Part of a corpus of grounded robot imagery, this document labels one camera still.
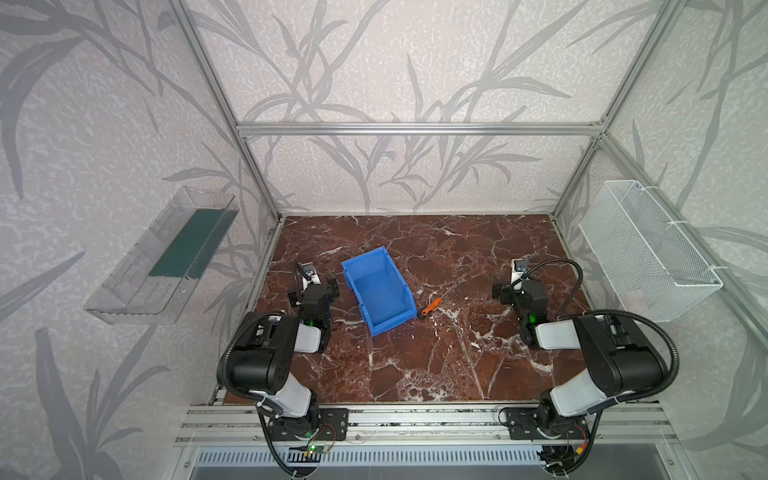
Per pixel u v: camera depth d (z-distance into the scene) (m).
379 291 0.93
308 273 0.79
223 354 0.44
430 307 0.94
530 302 0.71
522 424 0.72
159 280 0.66
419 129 1.43
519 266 0.81
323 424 0.72
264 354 0.46
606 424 0.75
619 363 0.46
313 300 0.71
